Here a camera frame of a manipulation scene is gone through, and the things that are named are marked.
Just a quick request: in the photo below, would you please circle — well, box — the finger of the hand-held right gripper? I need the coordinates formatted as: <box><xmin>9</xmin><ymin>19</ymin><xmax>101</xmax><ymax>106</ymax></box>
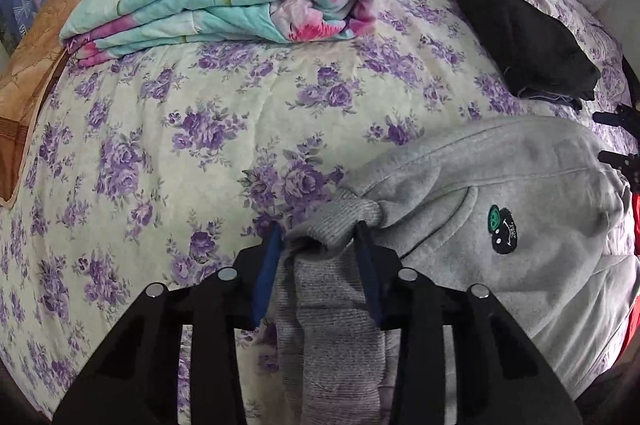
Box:
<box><xmin>592</xmin><ymin>104</ymin><xmax>640</xmax><ymax>132</ymax></box>
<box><xmin>598</xmin><ymin>150</ymin><xmax>640</xmax><ymax>193</ymax></box>

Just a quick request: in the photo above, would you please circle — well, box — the red cloth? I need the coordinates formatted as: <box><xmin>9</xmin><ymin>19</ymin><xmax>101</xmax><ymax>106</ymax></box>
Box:
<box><xmin>620</xmin><ymin>192</ymin><xmax>640</xmax><ymax>358</ymax></box>

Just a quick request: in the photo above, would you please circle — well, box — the purple floral bedsheet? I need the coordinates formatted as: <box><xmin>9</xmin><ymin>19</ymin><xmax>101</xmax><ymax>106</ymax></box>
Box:
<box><xmin>0</xmin><ymin>0</ymin><xmax>638</xmax><ymax>421</ymax></box>

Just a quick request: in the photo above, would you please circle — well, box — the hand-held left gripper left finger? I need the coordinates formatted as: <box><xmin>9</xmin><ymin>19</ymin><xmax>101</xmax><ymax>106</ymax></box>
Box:
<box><xmin>52</xmin><ymin>222</ymin><xmax>286</xmax><ymax>425</ymax></box>

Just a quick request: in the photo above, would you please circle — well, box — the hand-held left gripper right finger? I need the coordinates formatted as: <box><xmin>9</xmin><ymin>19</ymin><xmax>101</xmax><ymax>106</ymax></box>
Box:
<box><xmin>352</xmin><ymin>221</ymin><xmax>583</xmax><ymax>425</ymax></box>

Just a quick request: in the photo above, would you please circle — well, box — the folded black garment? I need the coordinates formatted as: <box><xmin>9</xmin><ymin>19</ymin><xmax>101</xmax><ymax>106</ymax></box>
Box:
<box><xmin>447</xmin><ymin>0</ymin><xmax>601</xmax><ymax>108</ymax></box>

